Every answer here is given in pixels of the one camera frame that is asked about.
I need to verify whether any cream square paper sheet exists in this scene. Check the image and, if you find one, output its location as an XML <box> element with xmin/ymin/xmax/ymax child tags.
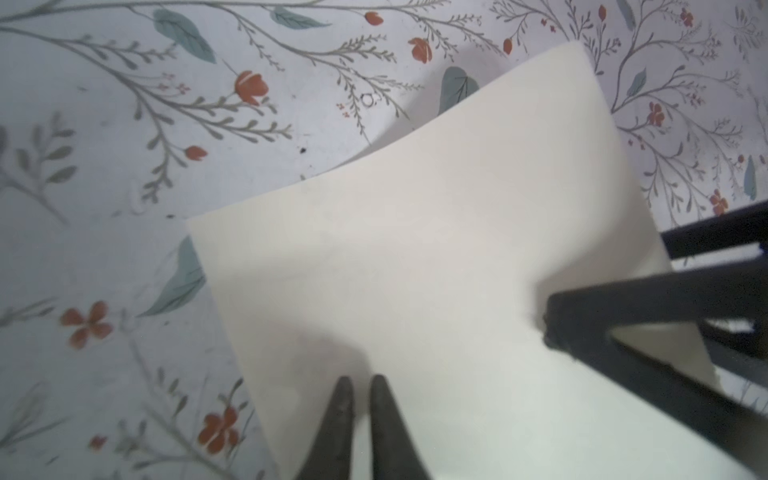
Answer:
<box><xmin>187</xmin><ymin>42</ymin><xmax>749</xmax><ymax>479</ymax></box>

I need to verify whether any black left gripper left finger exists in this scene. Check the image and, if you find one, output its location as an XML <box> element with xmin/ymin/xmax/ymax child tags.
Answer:
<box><xmin>296</xmin><ymin>376</ymin><xmax>355</xmax><ymax>480</ymax></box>

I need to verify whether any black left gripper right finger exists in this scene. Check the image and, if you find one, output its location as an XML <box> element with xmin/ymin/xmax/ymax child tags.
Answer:
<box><xmin>369</xmin><ymin>374</ymin><xmax>430</xmax><ymax>480</ymax></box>

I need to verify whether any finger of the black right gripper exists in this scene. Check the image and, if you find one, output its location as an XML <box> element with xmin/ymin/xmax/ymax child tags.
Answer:
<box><xmin>661</xmin><ymin>201</ymin><xmax>767</xmax><ymax>259</ymax></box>
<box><xmin>544</xmin><ymin>259</ymin><xmax>767</xmax><ymax>477</ymax></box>

